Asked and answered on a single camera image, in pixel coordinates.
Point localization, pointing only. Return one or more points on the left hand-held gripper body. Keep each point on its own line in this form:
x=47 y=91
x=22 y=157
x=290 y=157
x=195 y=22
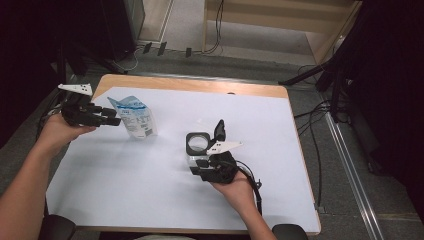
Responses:
x=80 y=111

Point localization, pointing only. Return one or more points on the metal floor rail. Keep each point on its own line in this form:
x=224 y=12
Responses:
x=353 y=173
x=20 y=156

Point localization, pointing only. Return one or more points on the black tape strip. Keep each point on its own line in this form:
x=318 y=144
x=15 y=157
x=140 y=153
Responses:
x=188 y=52
x=147 y=48
x=162 y=48

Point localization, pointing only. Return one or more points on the black metal stand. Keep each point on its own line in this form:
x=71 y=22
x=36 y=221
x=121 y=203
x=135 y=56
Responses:
x=65 y=63
x=330 y=71

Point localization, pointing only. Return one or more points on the person's left hand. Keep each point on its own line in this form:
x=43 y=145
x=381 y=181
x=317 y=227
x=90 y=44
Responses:
x=60 y=133

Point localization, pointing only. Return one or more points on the person's right hand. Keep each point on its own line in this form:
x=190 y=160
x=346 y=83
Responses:
x=236 y=193

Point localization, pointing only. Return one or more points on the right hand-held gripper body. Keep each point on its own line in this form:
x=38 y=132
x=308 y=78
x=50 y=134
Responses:
x=220 y=168

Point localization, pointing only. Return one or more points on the blue and white refill pouch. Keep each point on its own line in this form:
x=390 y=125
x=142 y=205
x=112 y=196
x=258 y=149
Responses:
x=136 y=116

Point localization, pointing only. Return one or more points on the white table mat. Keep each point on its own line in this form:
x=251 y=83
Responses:
x=150 y=186

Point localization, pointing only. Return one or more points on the light wooden shelf unit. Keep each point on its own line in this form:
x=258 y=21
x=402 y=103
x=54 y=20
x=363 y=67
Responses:
x=266 y=20

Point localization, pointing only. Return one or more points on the person's light trousers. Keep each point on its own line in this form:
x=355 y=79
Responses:
x=163 y=238

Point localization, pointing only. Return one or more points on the dark grey cabinet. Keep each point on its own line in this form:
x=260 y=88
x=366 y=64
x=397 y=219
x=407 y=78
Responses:
x=128 y=23

